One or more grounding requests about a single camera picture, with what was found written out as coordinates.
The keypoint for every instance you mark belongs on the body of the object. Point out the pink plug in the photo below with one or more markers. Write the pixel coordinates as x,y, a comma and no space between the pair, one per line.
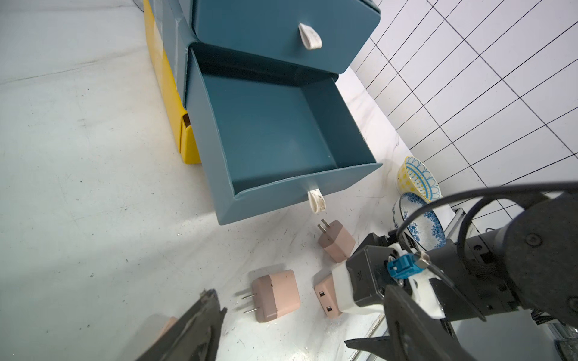
274,295
336,240
326,294

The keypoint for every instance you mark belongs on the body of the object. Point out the blue white patterned bowl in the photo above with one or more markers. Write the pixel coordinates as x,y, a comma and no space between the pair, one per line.
426,229

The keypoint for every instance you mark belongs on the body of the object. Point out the teal drawer cabinet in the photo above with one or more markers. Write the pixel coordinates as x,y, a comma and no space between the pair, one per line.
299,44

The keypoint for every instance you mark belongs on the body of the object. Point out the teal drawer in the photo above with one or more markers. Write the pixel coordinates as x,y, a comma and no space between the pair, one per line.
269,132

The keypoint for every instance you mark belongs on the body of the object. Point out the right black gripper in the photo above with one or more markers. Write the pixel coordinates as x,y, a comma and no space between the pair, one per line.
476,280

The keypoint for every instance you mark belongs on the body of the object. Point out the yellow patterned bowl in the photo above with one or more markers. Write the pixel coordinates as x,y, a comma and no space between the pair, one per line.
414,177

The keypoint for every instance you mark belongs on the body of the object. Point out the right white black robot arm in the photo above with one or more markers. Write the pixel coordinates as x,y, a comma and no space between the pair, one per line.
545,218

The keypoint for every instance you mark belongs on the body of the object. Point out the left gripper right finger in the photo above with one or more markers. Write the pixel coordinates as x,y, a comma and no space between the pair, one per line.
414,335

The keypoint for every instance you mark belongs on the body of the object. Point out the yellow bottom drawer box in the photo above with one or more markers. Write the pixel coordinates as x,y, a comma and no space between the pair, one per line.
171,90

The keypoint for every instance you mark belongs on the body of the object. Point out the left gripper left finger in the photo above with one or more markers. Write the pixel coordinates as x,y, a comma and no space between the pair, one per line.
195,335

